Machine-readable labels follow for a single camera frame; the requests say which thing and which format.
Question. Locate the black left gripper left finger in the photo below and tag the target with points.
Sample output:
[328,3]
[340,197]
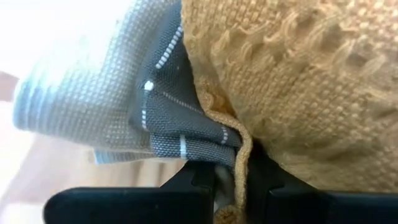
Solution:
[130,207]

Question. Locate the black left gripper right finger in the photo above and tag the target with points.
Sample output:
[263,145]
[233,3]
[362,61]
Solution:
[311,208]

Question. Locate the grey checked towel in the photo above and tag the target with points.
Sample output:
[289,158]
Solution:
[174,118]

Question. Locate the mustard yellow towel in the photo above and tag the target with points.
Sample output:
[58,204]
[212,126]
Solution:
[311,77]

